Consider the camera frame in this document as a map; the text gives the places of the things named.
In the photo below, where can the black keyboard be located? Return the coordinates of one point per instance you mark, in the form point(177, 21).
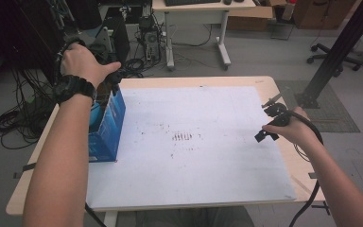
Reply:
point(192, 2)

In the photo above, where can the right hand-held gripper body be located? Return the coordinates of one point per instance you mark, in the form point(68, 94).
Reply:
point(279, 114)

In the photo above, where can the flat brown cardboard box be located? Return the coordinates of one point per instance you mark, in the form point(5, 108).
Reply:
point(252, 17)

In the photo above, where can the person's right hand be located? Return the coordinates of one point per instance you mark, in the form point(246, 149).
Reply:
point(296, 129)

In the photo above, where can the blue rounded item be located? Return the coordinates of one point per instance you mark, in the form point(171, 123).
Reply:
point(95, 116)

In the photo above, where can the black metal post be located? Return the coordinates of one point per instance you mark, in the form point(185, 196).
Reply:
point(337, 53)

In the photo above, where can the person's left hand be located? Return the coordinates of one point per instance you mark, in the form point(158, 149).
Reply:
point(82, 64)

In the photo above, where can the grey floor mat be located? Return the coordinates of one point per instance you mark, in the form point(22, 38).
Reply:
point(337, 116)

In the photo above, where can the black office chair base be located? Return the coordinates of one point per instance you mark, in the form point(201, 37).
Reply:
point(331, 56)

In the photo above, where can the blue cardboard box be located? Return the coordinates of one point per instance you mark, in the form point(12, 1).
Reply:
point(107, 135)

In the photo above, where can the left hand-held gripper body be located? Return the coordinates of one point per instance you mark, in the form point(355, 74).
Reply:
point(112, 78)

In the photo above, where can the computer tower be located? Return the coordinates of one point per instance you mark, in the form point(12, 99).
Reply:
point(151, 44)

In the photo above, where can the black tape strip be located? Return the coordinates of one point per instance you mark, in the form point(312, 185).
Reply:
point(25, 169)

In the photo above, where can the brown wooden cabinet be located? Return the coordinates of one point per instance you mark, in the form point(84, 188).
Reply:
point(321, 14)

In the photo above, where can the black equipment cabinet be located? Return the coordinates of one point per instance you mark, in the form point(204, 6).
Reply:
point(19, 31)

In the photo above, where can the black wristwatch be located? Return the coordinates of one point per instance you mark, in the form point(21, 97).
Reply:
point(72, 88)

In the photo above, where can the white board mat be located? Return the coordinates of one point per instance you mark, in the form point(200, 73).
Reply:
point(201, 164)

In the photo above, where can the white desk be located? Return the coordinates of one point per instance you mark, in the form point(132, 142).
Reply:
point(201, 12)

